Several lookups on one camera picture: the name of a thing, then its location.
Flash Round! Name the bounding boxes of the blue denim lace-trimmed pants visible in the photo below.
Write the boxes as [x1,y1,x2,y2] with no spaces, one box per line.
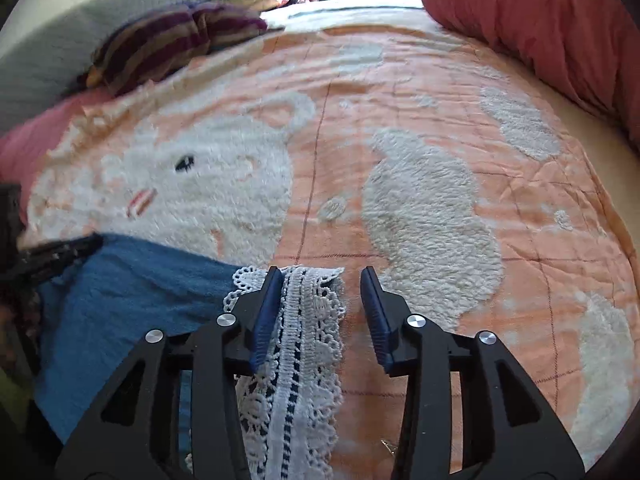
[36,234,345,479]

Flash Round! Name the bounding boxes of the pink quilted pillow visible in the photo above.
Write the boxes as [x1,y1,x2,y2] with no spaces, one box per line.
[1,89,111,224]

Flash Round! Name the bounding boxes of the grey quilted headboard cover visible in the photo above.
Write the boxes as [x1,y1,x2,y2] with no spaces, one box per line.
[1,0,203,133]

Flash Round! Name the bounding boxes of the peach bear pattern blanket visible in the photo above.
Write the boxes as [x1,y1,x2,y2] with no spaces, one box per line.
[23,25,639,479]

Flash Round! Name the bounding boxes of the purple striped pillow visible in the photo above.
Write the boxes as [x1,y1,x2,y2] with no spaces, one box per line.
[85,0,269,96]

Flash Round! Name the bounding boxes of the red bolster cushion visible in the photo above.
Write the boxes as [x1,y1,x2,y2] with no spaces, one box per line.
[422,0,639,144]

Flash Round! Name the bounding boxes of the white bed sheet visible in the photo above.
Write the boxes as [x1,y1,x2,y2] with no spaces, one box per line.
[260,0,436,32]

